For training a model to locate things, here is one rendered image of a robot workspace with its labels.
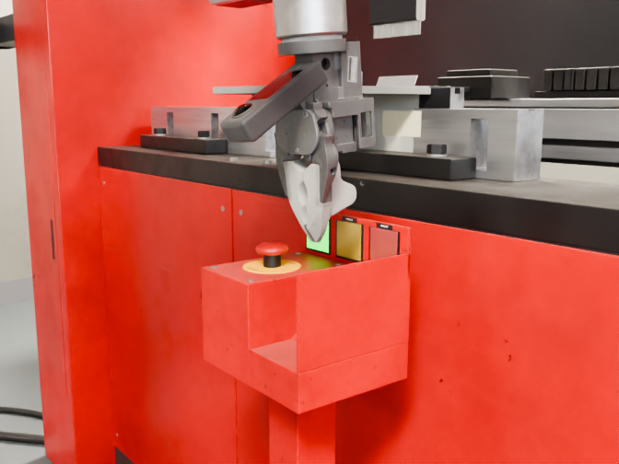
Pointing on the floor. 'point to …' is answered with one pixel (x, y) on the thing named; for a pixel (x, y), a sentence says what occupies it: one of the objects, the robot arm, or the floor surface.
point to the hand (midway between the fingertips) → (309, 232)
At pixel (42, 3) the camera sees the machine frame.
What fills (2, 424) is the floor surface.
